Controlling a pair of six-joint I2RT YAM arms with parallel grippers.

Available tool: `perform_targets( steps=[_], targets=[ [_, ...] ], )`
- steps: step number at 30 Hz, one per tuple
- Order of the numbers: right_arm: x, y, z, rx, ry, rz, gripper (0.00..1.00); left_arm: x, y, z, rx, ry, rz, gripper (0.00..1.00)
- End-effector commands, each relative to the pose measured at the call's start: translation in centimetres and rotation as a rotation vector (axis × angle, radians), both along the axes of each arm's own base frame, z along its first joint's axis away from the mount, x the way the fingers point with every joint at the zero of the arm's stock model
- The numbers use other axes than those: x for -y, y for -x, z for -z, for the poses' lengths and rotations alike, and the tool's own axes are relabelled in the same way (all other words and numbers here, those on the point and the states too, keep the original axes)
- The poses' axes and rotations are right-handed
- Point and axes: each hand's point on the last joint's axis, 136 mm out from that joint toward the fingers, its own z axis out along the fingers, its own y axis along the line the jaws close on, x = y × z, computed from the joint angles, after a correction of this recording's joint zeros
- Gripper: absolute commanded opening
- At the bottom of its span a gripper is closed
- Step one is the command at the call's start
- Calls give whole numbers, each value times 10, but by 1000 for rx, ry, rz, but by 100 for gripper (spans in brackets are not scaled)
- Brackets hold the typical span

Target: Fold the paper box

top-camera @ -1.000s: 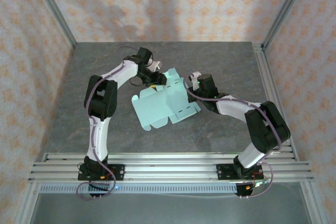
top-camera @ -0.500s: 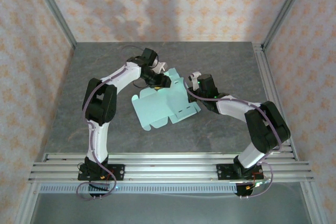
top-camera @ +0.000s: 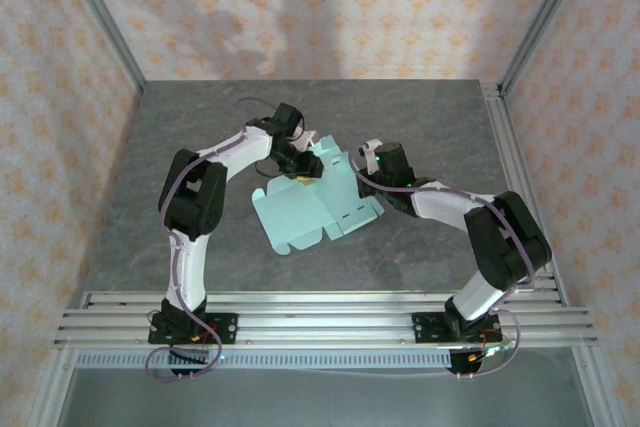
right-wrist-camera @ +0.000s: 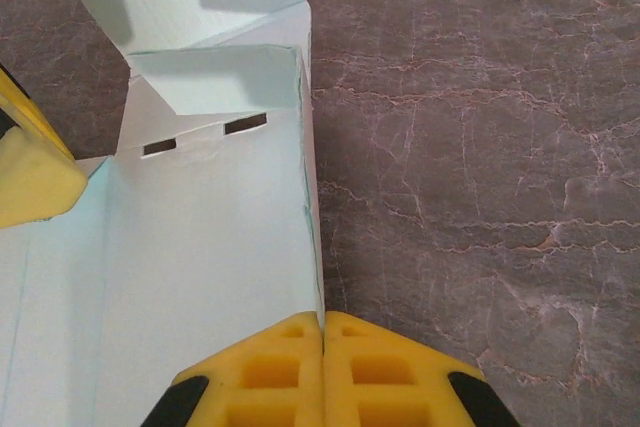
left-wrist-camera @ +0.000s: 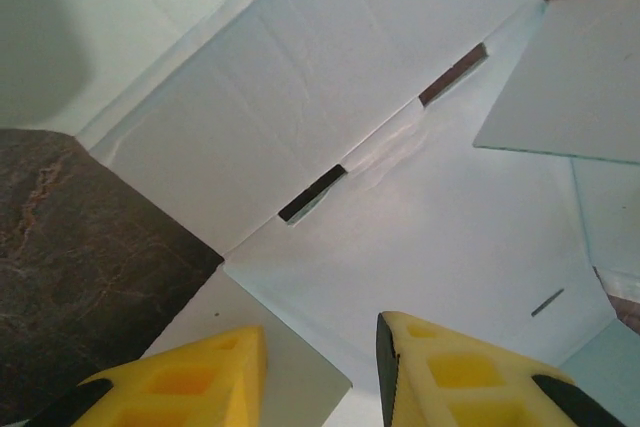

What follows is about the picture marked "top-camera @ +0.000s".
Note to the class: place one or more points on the light blue paper box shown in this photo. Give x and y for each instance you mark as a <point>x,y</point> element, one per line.
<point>300,217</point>

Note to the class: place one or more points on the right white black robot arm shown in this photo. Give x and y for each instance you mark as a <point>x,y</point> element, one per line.
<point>445,204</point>

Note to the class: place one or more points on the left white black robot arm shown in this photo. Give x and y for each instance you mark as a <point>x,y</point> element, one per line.
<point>187,267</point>

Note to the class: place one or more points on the small green circuit board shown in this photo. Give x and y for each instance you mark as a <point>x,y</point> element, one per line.
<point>500,349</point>

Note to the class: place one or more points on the grey metal lower panel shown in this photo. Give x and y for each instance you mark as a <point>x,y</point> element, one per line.
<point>325,402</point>

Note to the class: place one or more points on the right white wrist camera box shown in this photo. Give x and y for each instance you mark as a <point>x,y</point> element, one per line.
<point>371,146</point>

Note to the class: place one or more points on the aluminium side rail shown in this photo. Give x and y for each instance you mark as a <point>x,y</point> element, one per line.
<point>506,137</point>

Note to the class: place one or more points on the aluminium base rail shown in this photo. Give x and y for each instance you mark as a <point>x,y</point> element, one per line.
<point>325,322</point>

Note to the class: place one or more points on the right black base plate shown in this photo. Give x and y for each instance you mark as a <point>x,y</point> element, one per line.
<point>425,329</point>

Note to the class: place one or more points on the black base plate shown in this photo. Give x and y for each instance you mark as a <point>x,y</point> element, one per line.
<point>425,329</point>
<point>227,329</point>

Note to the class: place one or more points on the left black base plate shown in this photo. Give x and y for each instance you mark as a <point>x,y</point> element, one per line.
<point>227,329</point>

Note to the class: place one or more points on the right aluminium frame post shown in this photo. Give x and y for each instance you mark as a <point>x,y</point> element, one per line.
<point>541,22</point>

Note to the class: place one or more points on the aluminium frame post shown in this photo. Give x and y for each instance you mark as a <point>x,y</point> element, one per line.
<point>105,22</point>
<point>541,22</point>

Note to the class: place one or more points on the left aluminium frame post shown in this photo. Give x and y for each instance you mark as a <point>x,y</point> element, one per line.
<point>105,22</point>

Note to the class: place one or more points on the right aluminium frame leg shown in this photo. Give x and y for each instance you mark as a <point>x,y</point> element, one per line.
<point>591,387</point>

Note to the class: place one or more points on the aluminium frame leg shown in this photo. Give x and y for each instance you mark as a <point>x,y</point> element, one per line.
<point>591,387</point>
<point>54,387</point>

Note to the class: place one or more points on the left aluminium frame leg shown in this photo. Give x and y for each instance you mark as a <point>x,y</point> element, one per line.
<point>54,387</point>

